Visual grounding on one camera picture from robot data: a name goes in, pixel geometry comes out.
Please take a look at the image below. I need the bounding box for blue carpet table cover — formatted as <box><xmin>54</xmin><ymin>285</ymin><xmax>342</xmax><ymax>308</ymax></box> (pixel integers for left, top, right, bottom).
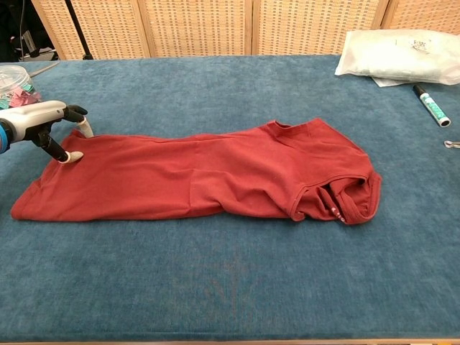
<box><xmin>0</xmin><ymin>53</ymin><xmax>460</xmax><ymax>342</ymax></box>

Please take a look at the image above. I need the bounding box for white green marker pen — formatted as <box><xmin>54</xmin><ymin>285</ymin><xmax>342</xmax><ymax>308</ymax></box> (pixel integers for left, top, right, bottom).
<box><xmin>413</xmin><ymin>84</ymin><xmax>453</xmax><ymax>129</ymax></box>

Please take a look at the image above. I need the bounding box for wicker folding screen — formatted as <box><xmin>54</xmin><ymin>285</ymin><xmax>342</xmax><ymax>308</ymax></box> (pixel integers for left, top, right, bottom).
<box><xmin>30</xmin><ymin>0</ymin><xmax>460</xmax><ymax>60</ymax></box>

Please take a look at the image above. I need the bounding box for white plastic package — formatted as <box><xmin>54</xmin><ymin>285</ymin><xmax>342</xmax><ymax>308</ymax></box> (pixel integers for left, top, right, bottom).
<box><xmin>334</xmin><ymin>29</ymin><xmax>460</xmax><ymax>86</ymax></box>

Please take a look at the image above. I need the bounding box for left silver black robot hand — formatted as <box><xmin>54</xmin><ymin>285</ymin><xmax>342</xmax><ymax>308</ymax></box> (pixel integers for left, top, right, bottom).
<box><xmin>6</xmin><ymin>100</ymin><xmax>95</xmax><ymax>165</ymax></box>

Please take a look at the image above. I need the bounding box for clear jar of binder clips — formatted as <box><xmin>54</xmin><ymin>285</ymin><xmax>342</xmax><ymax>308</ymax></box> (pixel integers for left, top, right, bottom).
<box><xmin>0</xmin><ymin>65</ymin><xmax>43</xmax><ymax>109</ymax></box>

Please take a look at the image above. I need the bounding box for black tripod stand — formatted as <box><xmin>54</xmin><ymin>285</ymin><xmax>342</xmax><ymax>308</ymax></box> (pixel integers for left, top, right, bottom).
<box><xmin>64</xmin><ymin>0</ymin><xmax>93</xmax><ymax>60</ymax></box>

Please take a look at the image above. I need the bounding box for red t-shirt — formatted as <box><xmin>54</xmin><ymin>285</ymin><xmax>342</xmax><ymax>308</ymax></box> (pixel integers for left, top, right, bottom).
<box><xmin>10</xmin><ymin>117</ymin><xmax>382</xmax><ymax>226</ymax></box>

